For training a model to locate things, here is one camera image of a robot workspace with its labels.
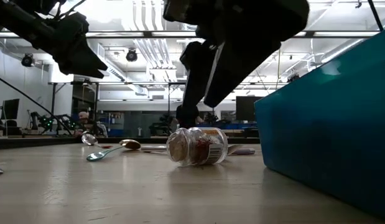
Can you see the black computer monitor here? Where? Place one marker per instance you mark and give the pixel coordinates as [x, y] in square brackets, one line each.
[11, 109]

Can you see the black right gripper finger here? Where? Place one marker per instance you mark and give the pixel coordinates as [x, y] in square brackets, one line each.
[235, 68]
[196, 71]

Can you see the black rig light bar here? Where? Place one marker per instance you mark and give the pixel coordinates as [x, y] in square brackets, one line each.
[117, 34]

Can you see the small clear glass jar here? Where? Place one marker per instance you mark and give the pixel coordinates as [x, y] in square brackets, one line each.
[192, 146]

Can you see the black ceiling spot lamp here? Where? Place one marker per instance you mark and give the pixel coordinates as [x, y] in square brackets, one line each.
[27, 60]
[131, 55]

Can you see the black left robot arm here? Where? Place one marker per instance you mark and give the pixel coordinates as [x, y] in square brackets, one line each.
[12, 15]

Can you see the black background rig frame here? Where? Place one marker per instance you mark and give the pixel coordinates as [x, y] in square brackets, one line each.
[168, 96]

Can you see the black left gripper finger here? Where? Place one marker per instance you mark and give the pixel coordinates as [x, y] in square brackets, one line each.
[83, 63]

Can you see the person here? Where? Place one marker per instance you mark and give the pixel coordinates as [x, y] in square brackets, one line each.
[83, 116]

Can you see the black background screen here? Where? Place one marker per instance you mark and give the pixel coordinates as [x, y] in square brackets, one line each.
[245, 107]

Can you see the teal plastic bin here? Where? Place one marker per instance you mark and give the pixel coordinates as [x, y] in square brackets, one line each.
[319, 130]

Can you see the black aluminium table frame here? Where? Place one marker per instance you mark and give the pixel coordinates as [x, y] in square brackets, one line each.
[39, 141]

